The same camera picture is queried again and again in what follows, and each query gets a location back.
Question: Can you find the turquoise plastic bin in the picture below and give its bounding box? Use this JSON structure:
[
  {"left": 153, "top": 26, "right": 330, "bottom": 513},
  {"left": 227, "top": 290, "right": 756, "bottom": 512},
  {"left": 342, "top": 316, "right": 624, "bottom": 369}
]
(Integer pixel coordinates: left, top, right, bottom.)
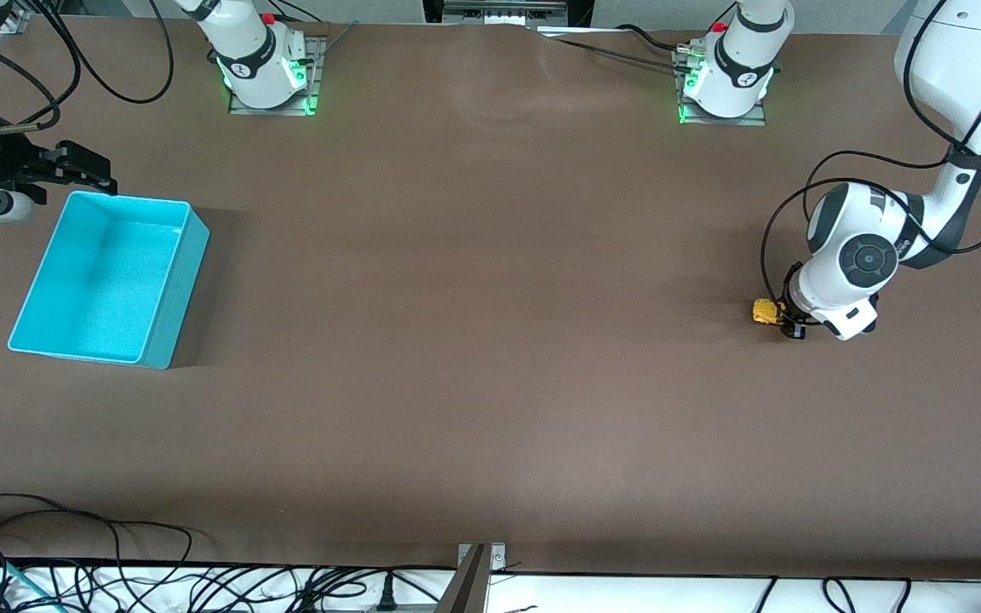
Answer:
[{"left": 7, "top": 191, "right": 210, "bottom": 370}]

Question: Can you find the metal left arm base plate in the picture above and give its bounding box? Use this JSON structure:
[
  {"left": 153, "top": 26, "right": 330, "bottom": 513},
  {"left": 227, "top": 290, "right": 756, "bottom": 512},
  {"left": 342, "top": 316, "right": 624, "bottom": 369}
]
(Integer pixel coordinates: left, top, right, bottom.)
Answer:
[{"left": 676, "top": 47, "right": 768, "bottom": 127}]

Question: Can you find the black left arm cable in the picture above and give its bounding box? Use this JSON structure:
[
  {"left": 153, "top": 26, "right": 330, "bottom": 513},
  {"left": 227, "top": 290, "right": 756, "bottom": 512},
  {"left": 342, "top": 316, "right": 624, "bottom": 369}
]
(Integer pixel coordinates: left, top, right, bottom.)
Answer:
[{"left": 760, "top": 0, "right": 981, "bottom": 329}]

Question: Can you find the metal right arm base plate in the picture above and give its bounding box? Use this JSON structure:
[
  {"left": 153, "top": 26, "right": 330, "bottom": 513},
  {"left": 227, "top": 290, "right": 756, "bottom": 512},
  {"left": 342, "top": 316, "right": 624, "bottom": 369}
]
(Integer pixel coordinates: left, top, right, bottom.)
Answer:
[{"left": 228, "top": 36, "right": 323, "bottom": 117}]

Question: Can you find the grey aluminium profile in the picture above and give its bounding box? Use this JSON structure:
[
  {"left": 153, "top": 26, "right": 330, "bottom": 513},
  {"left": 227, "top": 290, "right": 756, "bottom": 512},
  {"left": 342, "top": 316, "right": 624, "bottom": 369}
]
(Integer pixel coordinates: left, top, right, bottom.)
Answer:
[{"left": 438, "top": 543, "right": 507, "bottom": 613}]

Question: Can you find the thin grey cable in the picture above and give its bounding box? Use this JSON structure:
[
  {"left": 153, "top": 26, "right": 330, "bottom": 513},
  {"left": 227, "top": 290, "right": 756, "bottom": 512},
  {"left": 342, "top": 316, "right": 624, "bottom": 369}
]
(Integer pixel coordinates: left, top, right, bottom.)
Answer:
[{"left": 307, "top": 20, "right": 360, "bottom": 66}]

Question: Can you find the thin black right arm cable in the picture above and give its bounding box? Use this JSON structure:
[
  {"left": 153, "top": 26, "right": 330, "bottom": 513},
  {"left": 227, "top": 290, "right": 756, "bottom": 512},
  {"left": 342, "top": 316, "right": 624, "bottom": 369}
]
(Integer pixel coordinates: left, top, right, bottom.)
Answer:
[{"left": 0, "top": 0, "right": 83, "bottom": 134}]

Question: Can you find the grey power strip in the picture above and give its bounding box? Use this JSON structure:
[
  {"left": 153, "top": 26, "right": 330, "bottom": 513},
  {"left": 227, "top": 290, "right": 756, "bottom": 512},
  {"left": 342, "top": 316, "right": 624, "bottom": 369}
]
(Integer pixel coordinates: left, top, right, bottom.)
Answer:
[{"left": 422, "top": 0, "right": 594, "bottom": 26}]

